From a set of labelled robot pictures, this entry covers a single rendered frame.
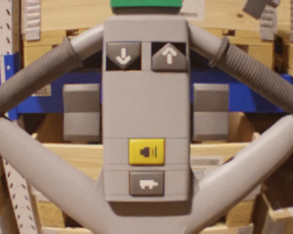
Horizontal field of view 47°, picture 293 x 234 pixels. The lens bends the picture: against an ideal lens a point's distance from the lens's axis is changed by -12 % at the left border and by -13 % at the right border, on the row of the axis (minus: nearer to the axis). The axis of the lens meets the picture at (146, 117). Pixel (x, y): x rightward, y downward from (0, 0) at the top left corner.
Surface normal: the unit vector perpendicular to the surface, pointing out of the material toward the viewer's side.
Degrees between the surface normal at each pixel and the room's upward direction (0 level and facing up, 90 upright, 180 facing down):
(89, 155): 90
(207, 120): 57
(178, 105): 74
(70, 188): 68
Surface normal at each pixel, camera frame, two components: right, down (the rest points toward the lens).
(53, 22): 0.02, 0.32
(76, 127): 0.00, -0.25
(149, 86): 0.01, 0.04
